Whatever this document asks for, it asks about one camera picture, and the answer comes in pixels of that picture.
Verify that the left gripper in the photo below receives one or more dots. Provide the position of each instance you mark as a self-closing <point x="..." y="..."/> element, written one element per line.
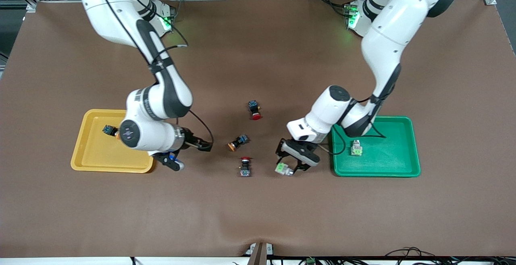
<point x="298" y="164"/>

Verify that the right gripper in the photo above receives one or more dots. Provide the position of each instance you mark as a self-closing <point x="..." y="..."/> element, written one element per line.
<point x="192" y="141"/>

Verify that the green square push button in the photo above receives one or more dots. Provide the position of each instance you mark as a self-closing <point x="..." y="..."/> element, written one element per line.
<point x="281" y="169"/>
<point x="356" y="149"/>

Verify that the yellow mushroom push button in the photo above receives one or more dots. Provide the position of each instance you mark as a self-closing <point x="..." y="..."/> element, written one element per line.
<point x="108" y="130"/>
<point x="240" y="140"/>

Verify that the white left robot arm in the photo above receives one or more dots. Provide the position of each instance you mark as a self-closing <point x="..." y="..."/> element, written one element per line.
<point x="387" y="43"/>

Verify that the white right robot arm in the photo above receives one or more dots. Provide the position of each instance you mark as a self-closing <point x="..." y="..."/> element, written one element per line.
<point x="161" y="91"/>

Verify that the red mushroom push button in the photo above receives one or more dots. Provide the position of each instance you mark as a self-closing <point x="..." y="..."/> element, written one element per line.
<point x="254" y="107"/>
<point x="245" y="171"/>

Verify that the brown table cover mat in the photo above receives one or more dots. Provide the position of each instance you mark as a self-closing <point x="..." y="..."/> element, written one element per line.
<point x="258" y="216"/>

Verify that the green plastic tray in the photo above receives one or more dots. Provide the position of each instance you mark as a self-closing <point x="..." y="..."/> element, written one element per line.
<point x="387" y="156"/>

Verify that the yellow plastic tray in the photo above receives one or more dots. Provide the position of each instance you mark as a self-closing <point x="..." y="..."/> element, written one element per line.
<point x="96" y="156"/>

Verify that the green terminal connector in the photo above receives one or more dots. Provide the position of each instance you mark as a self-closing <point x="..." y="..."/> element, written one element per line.
<point x="311" y="261"/>

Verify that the grey camera stand post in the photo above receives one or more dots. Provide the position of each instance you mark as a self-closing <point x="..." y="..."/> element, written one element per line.
<point x="258" y="255"/>

